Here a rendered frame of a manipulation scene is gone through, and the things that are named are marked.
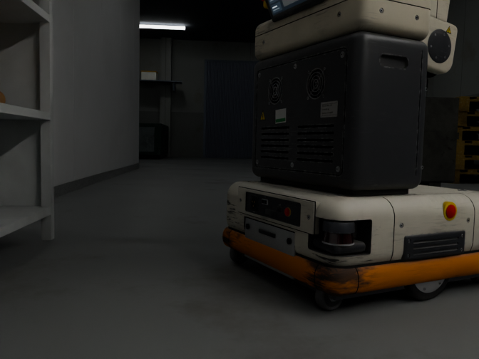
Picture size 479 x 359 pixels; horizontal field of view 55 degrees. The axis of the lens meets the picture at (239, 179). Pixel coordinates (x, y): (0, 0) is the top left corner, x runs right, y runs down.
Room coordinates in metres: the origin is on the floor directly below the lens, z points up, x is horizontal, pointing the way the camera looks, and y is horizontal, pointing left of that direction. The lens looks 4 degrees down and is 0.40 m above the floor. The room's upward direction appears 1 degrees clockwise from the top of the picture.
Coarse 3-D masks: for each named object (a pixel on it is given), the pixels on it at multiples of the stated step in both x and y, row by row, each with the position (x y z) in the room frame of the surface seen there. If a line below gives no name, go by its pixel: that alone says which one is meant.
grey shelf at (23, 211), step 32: (0, 0) 1.58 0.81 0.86; (32, 0) 1.88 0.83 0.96; (0, 32) 1.87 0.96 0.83; (32, 32) 1.88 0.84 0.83; (0, 64) 1.87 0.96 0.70; (32, 64) 1.88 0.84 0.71; (32, 96) 1.88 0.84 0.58; (0, 128) 1.87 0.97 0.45; (32, 128) 1.88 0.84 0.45; (0, 160) 1.87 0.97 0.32; (32, 160) 1.88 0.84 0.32; (0, 192) 1.87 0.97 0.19; (32, 192) 1.88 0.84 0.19; (0, 224) 1.45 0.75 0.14
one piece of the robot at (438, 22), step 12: (432, 0) 1.46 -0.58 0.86; (444, 0) 1.48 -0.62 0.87; (432, 12) 1.46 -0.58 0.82; (444, 12) 1.48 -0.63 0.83; (432, 24) 1.46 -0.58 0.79; (444, 24) 1.48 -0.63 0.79; (432, 36) 1.46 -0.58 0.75; (444, 36) 1.48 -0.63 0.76; (456, 36) 1.51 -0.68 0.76; (432, 48) 1.46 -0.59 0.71; (444, 48) 1.48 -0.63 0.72; (432, 60) 1.46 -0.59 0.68; (444, 60) 1.48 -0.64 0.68; (432, 72) 1.49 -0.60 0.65; (444, 72) 1.49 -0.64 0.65
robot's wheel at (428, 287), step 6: (426, 282) 1.20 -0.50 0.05; (432, 282) 1.21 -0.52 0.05; (438, 282) 1.22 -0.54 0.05; (444, 282) 1.24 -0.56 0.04; (408, 288) 1.18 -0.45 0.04; (414, 288) 1.19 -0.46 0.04; (420, 288) 1.19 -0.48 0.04; (426, 288) 1.20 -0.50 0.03; (432, 288) 1.21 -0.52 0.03; (438, 288) 1.23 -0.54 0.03; (408, 294) 1.20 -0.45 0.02; (414, 294) 1.19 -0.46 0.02; (420, 294) 1.20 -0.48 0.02; (426, 294) 1.21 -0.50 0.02; (432, 294) 1.22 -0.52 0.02
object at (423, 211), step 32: (288, 192) 1.28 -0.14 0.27; (320, 192) 1.24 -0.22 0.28; (416, 192) 1.31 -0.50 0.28; (448, 192) 1.33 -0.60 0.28; (256, 224) 1.39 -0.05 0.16; (320, 224) 1.16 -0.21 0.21; (352, 224) 1.08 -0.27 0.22; (384, 224) 1.12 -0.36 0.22; (416, 224) 1.17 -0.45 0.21; (448, 224) 1.22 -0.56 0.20; (256, 256) 1.37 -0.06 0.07; (288, 256) 1.22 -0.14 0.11; (320, 256) 1.10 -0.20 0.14; (352, 256) 1.08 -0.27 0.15; (384, 256) 1.12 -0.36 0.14; (416, 256) 1.17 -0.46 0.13; (448, 256) 1.23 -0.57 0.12; (320, 288) 1.10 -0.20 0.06; (352, 288) 1.07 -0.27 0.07; (384, 288) 1.13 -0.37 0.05
